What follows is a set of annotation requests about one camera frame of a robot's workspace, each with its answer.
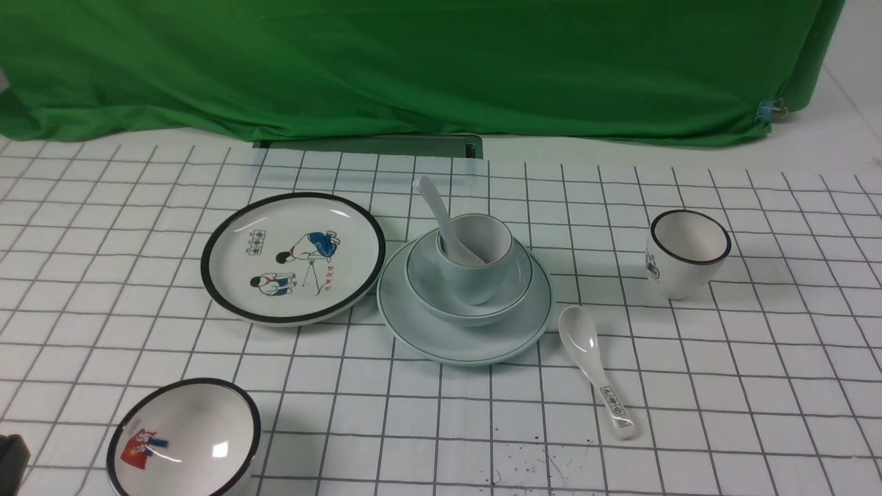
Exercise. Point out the pale blue cup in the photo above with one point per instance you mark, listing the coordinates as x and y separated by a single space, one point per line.
491 241

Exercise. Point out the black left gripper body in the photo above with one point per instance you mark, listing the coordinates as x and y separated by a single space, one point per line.
15 456

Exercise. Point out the black-rimmed cartoon plate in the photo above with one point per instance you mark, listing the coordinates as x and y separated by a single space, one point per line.
293 259

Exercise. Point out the white spoon with label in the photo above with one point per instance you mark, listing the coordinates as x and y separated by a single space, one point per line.
580 340

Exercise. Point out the white grid tablecloth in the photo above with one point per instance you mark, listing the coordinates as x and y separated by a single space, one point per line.
765 381

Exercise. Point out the green backdrop cloth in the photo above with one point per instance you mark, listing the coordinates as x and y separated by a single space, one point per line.
688 73

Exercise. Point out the pale blue bowl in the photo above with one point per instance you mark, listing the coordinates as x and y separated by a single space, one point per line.
433 290

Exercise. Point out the black-rimmed white cup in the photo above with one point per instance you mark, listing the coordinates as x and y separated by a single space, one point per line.
685 249

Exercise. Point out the pale blue plate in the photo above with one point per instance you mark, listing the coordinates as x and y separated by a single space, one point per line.
472 342

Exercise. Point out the black-rimmed cartoon bowl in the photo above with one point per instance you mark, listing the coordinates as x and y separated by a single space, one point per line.
192 437

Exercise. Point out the blue binder clip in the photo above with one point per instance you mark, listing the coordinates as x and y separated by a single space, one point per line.
771 110

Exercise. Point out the plain white spoon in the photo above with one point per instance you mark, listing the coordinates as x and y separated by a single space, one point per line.
456 250

